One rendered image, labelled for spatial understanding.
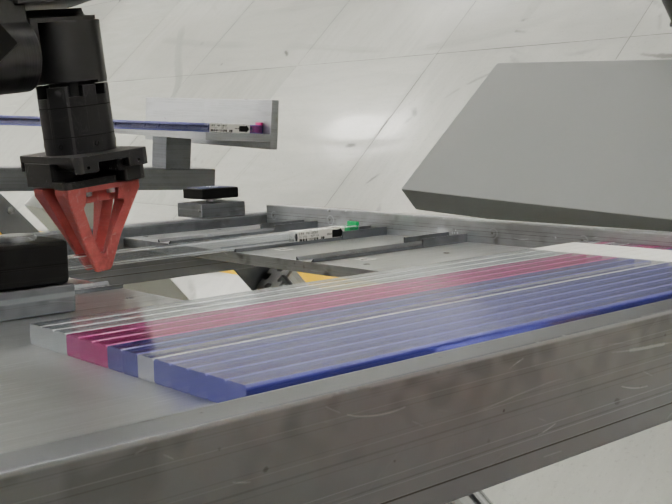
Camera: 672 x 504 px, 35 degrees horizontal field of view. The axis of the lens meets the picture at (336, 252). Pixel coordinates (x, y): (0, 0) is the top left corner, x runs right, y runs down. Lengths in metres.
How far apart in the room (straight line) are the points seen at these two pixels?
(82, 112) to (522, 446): 0.49
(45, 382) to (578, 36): 2.23
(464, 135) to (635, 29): 1.22
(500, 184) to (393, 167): 1.34
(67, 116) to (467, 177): 0.59
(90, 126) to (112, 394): 0.42
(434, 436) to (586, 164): 0.79
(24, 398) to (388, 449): 0.16
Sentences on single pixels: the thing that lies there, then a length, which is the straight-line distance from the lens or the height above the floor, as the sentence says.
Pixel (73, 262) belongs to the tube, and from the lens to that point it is 0.89.
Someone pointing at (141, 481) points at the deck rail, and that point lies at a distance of 0.37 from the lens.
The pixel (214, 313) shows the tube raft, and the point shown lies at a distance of 0.59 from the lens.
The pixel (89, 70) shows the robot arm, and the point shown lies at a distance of 0.87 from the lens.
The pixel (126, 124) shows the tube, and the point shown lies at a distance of 1.33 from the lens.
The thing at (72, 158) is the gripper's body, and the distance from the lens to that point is 0.84.
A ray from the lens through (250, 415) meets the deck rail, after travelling 0.39.
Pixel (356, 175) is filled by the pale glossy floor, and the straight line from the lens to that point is 2.65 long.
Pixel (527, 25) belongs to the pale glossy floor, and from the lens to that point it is 2.79.
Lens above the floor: 1.32
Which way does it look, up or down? 32 degrees down
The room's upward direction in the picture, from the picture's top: 39 degrees counter-clockwise
